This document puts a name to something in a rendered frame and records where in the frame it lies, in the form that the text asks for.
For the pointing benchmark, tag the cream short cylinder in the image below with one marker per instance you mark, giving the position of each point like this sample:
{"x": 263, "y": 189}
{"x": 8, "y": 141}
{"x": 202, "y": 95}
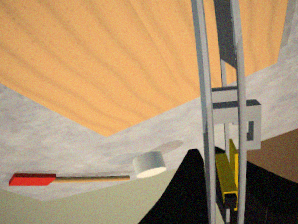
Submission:
{"x": 149, "y": 164}

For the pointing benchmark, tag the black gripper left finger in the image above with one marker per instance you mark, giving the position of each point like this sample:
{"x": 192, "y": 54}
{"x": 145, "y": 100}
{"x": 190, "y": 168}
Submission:
{"x": 184, "y": 199}

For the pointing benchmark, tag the red spatula with wooden handle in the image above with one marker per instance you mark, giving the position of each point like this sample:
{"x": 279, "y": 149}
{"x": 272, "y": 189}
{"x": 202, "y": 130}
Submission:
{"x": 46, "y": 178}

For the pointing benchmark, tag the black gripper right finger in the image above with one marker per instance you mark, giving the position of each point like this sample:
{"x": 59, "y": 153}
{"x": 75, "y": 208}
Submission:
{"x": 270, "y": 199}

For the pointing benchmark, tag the wooden board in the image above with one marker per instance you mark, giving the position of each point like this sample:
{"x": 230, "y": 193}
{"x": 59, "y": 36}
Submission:
{"x": 109, "y": 64}

